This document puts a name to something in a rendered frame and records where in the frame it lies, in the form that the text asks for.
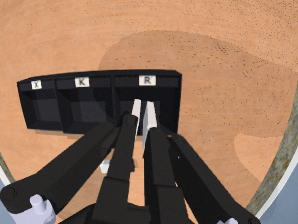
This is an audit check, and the black rack of three bins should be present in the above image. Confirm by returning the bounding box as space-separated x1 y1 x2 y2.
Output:
17 69 182 136

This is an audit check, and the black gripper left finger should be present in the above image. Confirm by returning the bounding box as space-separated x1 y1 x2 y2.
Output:
0 99 141 224

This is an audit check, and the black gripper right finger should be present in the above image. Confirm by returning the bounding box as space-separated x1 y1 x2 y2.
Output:
142 101 261 224

